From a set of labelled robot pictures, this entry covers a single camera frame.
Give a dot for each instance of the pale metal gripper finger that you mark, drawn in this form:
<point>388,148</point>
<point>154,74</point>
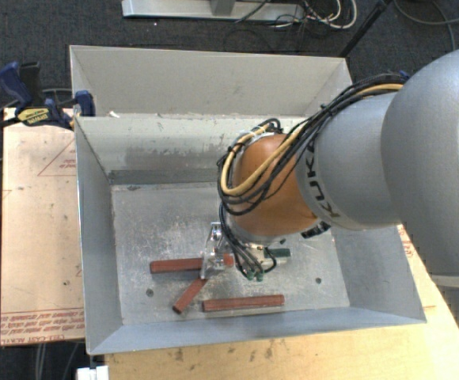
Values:
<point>219,260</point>
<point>209,272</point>

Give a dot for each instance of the red-brown flat block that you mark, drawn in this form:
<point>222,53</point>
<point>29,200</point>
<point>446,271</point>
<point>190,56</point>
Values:
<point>189,295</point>
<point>243,302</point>
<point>176,265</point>

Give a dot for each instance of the grey metal bin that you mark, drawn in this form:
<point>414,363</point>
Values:
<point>166,220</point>

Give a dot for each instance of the dark green flat block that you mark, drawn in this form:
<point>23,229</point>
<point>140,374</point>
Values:
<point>281,253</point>

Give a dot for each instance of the brown cardboard board red print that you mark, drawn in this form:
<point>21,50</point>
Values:
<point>39,220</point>

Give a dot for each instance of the black cylinder on white bracket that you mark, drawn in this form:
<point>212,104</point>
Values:
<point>315,230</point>

